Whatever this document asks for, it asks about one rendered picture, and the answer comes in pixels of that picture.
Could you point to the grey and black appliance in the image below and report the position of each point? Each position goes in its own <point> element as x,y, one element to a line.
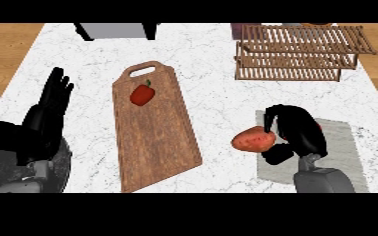
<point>115,30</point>

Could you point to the red bell pepper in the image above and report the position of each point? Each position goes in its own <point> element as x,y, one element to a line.
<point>141,94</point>

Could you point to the orange sweet potato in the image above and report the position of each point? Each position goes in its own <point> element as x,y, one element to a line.
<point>251,140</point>

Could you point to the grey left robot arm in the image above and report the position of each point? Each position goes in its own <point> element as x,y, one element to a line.
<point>29,173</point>

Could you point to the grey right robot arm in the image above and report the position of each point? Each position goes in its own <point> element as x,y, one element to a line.
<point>322,179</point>

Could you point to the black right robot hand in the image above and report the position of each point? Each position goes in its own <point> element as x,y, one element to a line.
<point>301,130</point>

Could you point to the wooden tiered shelf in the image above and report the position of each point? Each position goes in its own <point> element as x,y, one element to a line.
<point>299,51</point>

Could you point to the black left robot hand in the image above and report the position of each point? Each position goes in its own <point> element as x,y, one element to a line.
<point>47,113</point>

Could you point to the brown wooden cutting board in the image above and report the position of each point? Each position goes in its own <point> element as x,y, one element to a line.
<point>152,126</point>

